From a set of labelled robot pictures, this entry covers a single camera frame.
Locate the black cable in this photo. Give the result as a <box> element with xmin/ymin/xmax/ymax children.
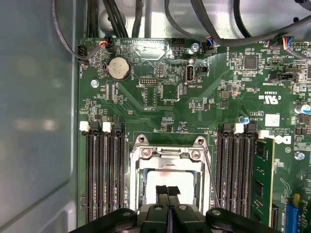
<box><xmin>234</xmin><ymin>0</ymin><xmax>253</xmax><ymax>38</ymax></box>
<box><xmin>164</xmin><ymin>0</ymin><xmax>214</xmax><ymax>46</ymax></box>
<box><xmin>103</xmin><ymin>0</ymin><xmax>129</xmax><ymax>39</ymax></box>
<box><xmin>86</xmin><ymin>0</ymin><xmax>100</xmax><ymax>39</ymax></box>
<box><xmin>190</xmin><ymin>0</ymin><xmax>311</xmax><ymax>48</ymax></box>
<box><xmin>132</xmin><ymin>0</ymin><xmax>144</xmax><ymax>38</ymax></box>
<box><xmin>50</xmin><ymin>0</ymin><xmax>104</xmax><ymax>61</ymax></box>

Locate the metal socket cover frame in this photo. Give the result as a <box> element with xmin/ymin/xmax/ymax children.
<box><xmin>130</xmin><ymin>145</ymin><xmax>211</xmax><ymax>212</ymax></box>

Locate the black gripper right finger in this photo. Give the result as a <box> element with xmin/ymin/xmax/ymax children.
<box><xmin>168</xmin><ymin>186</ymin><xmax>280</xmax><ymax>233</ymax></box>

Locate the round coin battery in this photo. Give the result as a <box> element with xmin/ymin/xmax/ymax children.
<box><xmin>107</xmin><ymin>56</ymin><xmax>132</xmax><ymax>82</ymax></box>

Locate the black square chip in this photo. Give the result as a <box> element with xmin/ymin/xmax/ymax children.
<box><xmin>243</xmin><ymin>55</ymin><xmax>258</xmax><ymax>70</ymax></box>

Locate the RAM slot with black latch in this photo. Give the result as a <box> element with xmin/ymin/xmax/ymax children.
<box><xmin>215</xmin><ymin>123</ymin><xmax>233</xmax><ymax>216</ymax></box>
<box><xmin>238</xmin><ymin>123</ymin><xmax>258</xmax><ymax>219</ymax></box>
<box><xmin>113</xmin><ymin>122</ymin><xmax>129</xmax><ymax>216</ymax></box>
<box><xmin>90</xmin><ymin>121</ymin><xmax>109</xmax><ymax>219</ymax></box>

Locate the black open PC case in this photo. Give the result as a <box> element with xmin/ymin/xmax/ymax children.
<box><xmin>0</xmin><ymin>0</ymin><xmax>311</xmax><ymax>233</ymax></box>

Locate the blue expansion slot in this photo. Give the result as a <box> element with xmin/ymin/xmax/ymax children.
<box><xmin>284</xmin><ymin>193</ymin><xmax>300</xmax><ymax>233</ymax></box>

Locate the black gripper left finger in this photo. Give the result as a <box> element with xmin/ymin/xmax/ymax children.
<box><xmin>72</xmin><ymin>185</ymin><xmax>172</xmax><ymax>233</ymax></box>

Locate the green RAM stick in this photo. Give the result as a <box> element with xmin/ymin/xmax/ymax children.
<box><xmin>252</xmin><ymin>137</ymin><xmax>276</xmax><ymax>224</ymax></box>

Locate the silver CPU plate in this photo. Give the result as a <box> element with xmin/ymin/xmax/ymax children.
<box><xmin>142</xmin><ymin>169</ymin><xmax>198</xmax><ymax>212</ymax></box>

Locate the white sticker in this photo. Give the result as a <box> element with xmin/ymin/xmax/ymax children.
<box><xmin>264</xmin><ymin>114</ymin><xmax>280</xmax><ymax>127</ymax></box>

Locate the silver USB port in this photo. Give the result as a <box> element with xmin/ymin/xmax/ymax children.
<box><xmin>184</xmin><ymin>63</ymin><xmax>196</xmax><ymax>84</ymax></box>

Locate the silver capacitor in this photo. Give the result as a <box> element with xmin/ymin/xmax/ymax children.
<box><xmin>294</xmin><ymin>103</ymin><xmax>311</xmax><ymax>115</ymax></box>

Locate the green motherboard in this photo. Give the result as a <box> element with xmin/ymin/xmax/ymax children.
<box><xmin>77</xmin><ymin>36</ymin><xmax>311</xmax><ymax>233</ymax></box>

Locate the CPU socket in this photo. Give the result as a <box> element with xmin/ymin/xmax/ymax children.
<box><xmin>128</xmin><ymin>133</ymin><xmax>212</xmax><ymax>219</ymax></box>

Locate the thin metal locking lever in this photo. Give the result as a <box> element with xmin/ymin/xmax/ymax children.
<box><xmin>203</xmin><ymin>148</ymin><xmax>221</xmax><ymax>209</ymax></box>

